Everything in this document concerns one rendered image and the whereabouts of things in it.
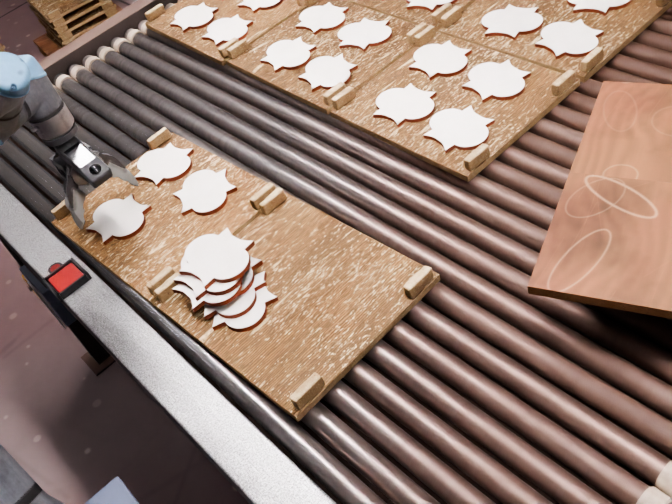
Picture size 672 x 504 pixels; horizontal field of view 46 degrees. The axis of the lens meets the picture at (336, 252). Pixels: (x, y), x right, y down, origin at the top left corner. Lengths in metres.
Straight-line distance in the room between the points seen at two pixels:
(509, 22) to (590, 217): 0.76
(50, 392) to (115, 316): 1.33
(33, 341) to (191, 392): 1.76
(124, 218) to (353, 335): 0.63
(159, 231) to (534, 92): 0.82
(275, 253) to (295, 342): 0.22
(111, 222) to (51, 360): 1.31
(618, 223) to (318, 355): 0.51
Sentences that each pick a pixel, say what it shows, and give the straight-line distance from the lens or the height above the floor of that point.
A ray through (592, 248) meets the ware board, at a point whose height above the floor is 1.04.
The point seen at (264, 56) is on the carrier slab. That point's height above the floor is 0.94.
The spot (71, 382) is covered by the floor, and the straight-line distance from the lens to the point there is 2.86.
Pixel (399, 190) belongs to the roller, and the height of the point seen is 0.92.
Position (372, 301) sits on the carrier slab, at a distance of 1.35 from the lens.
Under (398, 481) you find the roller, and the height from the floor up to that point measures 0.92.
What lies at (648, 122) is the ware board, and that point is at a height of 1.04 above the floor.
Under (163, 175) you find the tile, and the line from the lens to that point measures 1.78.
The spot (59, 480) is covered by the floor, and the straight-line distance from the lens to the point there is 2.65.
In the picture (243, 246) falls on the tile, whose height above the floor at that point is 1.00.
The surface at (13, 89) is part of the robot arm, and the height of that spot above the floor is 1.37.
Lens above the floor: 1.94
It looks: 44 degrees down
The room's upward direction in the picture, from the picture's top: 20 degrees counter-clockwise
